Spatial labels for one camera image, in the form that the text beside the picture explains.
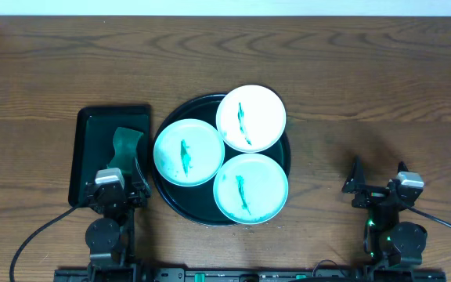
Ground green sponge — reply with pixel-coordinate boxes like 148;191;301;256
107;127;144;175

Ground mint plate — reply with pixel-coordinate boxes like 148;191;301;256
213;154;289;225
153;119;225;187

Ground mint plate bottom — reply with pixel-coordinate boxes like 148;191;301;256
213;154;289;225

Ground white plate top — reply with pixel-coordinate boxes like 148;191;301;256
215;85;287;153

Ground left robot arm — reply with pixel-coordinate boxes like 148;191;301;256
85;157;153;282

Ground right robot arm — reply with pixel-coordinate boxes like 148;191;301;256
342;157;428;281

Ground round black tray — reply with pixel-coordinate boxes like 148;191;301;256
152;93;291;226

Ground rectangular black tray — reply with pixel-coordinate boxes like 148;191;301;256
68;104;151;207

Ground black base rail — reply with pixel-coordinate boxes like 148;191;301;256
53;267;446;282

